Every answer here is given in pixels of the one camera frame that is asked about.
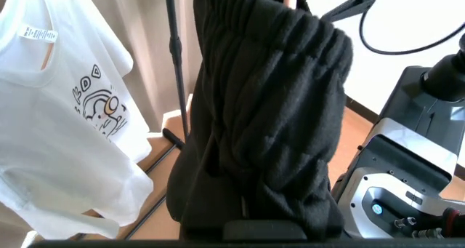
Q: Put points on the black garment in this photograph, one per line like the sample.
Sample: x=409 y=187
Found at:
x=269 y=113

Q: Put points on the white printed t-shirt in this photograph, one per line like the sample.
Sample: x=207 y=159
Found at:
x=47 y=131

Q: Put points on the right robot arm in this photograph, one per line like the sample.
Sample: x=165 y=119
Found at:
x=447 y=77

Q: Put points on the black clothes rack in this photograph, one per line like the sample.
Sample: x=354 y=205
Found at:
x=176 y=51

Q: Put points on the beige curtain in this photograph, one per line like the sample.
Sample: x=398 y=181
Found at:
x=145 y=40

